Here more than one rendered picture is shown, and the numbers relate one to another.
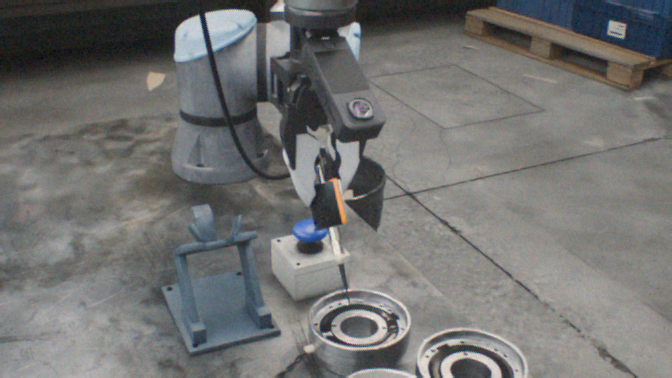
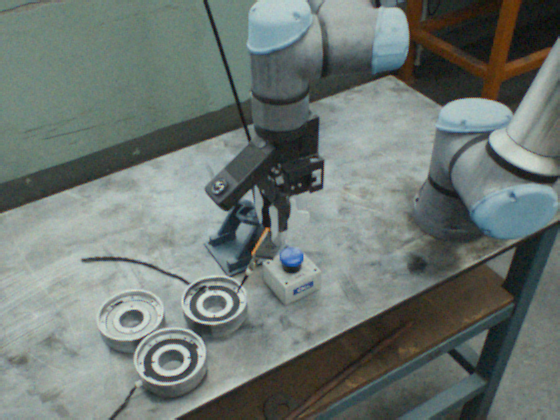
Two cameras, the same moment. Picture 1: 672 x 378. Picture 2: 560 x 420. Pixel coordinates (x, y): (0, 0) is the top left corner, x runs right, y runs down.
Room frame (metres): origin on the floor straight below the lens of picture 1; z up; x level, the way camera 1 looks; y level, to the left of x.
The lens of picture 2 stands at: (0.71, -0.72, 1.59)
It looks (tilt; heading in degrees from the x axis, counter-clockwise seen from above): 44 degrees down; 88
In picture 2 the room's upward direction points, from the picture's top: 3 degrees counter-clockwise
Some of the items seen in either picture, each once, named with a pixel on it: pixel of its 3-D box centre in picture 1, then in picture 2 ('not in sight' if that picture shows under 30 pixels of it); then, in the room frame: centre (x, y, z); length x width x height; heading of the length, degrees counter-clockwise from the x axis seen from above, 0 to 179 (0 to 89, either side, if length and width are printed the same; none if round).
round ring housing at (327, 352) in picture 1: (358, 333); (215, 307); (0.66, -0.03, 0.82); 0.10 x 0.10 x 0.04
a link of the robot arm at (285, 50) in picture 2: not in sight; (282, 49); (0.78, 0.02, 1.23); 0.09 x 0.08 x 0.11; 4
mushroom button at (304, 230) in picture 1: (310, 243); (291, 264); (0.79, 0.03, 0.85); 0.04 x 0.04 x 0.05
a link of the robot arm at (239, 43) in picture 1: (221, 60); (471, 142); (1.11, 0.17, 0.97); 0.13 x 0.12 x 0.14; 94
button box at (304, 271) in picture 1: (308, 259); (294, 274); (0.79, 0.03, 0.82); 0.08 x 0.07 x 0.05; 27
